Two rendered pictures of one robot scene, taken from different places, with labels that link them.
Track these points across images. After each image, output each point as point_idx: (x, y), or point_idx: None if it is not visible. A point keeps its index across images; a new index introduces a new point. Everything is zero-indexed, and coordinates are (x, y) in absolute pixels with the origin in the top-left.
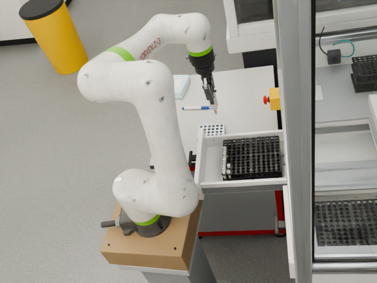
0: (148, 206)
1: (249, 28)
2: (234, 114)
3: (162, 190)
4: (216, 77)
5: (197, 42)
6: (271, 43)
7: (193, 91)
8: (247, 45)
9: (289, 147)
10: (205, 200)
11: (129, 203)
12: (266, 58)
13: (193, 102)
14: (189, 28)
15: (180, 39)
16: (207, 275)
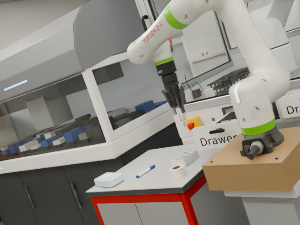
0: (274, 81)
1: (120, 130)
2: (176, 156)
3: (272, 61)
4: (125, 168)
5: (169, 47)
6: (135, 139)
7: (124, 176)
8: (123, 145)
9: None
10: None
11: (264, 86)
12: (135, 156)
13: (137, 174)
14: None
15: (160, 46)
16: None
